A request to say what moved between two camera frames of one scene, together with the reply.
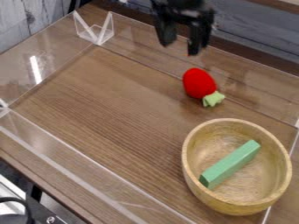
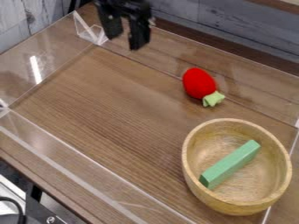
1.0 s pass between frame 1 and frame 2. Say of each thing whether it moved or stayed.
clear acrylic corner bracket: stayed
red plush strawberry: stayed
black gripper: moved
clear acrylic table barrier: stayed
